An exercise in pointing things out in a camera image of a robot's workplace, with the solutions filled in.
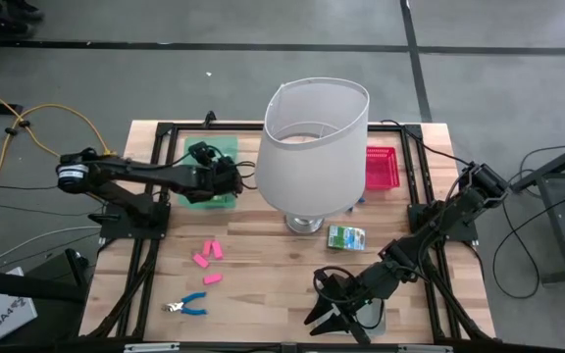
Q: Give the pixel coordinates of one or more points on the black side table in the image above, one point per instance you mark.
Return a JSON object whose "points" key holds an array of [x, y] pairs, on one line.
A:
{"points": [[552, 162]]}

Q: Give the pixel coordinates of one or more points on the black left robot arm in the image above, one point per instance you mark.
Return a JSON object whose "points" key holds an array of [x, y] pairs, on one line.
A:
{"points": [[130, 171]]}

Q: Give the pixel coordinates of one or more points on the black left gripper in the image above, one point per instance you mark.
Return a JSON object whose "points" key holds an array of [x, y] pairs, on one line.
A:
{"points": [[214, 181]]}

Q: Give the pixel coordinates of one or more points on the black aluminium table frame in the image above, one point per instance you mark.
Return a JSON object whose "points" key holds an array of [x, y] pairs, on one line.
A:
{"points": [[214, 127]]}

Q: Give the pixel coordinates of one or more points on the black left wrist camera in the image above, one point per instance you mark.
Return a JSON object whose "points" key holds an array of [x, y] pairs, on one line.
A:
{"points": [[203, 153]]}

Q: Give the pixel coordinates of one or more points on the silver table lamp white shade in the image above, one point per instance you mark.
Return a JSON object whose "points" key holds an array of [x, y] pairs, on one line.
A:
{"points": [[312, 171]]}

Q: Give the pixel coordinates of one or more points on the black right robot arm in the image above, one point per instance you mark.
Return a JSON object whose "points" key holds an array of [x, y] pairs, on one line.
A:
{"points": [[459, 206]]}

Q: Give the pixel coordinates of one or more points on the red plastic basket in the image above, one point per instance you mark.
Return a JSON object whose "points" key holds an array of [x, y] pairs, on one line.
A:
{"points": [[383, 169]]}

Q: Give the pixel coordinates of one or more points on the black floor stand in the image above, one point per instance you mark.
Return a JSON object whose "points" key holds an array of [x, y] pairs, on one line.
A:
{"points": [[27, 289]]}

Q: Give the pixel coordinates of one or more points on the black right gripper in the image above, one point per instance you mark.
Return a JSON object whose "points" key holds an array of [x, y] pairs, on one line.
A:
{"points": [[378, 282]]}

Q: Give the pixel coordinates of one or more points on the green translucent plastic bin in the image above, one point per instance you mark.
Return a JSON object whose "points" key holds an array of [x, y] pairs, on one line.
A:
{"points": [[226, 147]]}

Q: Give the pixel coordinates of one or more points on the translucent white plastic bin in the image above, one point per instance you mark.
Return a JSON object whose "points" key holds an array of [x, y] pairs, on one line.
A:
{"points": [[379, 321]]}

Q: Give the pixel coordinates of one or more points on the silver metal bracket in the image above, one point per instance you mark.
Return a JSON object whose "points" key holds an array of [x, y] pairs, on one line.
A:
{"points": [[425, 349], [152, 348]]}

